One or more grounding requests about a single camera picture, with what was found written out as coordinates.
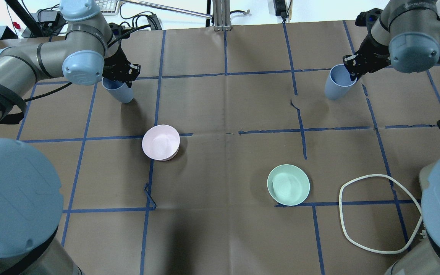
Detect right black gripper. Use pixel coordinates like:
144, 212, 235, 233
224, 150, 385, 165
343, 33, 391, 81

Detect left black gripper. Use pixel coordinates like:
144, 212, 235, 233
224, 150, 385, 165
103, 48, 141, 88

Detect blue cup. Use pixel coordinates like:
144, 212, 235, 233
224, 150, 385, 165
324, 64, 357, 100
102, 77, 134, 104

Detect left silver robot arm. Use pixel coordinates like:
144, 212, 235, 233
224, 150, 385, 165
0, 0, 141, 275

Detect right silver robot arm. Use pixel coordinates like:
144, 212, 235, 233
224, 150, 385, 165
343, 0, 440, 275

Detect pink bowl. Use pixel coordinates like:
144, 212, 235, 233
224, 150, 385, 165
142, 124, 180, 161

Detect metal rod with hook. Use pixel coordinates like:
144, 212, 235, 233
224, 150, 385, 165
119, 0, 250, 19

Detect black power adapter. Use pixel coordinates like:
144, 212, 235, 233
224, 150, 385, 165
273, 0, 288, 17

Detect red small knob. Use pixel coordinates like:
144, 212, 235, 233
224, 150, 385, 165
12, 21, 21, 30

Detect brown paper table cover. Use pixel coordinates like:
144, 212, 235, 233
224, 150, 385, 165
0, 19, 440, 275

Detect green bowl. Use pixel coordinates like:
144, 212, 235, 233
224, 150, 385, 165
267, 164, 311, 207

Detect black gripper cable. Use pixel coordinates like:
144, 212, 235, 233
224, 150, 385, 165
0, 24, 152, 125

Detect aluminium frame post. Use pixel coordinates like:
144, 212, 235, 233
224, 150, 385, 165
211, 0, 232, 32

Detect white power cord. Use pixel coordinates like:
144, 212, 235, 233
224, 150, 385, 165
338, 174, 423, 255

